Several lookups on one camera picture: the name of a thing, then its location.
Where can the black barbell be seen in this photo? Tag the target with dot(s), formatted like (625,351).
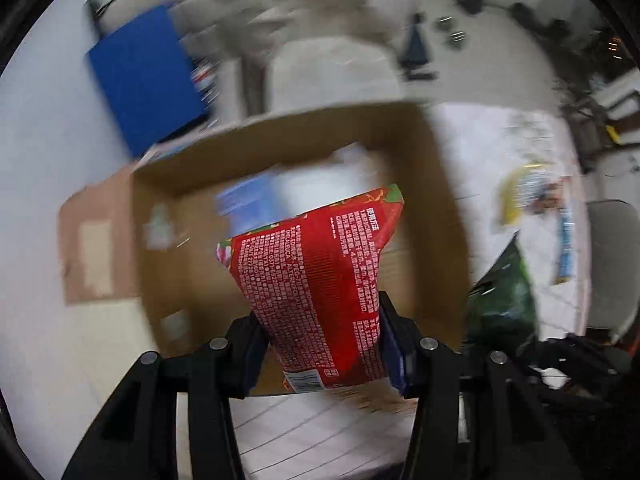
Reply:
(556,30)

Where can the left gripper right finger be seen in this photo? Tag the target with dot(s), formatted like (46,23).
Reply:
(478,417)

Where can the blue flat board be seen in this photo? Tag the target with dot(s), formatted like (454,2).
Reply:
(145,77)

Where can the chrome dumbbell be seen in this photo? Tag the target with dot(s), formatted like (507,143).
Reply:
(454,38)

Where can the yellow zebra snack bag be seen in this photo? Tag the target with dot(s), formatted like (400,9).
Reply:
(529,189)

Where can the red snack bag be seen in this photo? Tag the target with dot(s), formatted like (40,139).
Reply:
(312,282)

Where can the brown cardboard box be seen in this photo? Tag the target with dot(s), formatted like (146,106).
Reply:
(151,230)

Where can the grey padded chair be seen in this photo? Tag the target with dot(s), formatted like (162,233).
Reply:
(614,237)

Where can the long blue snack pack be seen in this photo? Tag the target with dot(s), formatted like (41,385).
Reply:
(565,267)

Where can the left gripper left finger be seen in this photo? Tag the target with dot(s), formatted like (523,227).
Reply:
(134,436)

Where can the green snack bag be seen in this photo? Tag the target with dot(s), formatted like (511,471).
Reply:
(501,308)

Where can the white cotton pads bag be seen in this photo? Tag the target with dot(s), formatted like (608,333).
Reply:
(283,192)

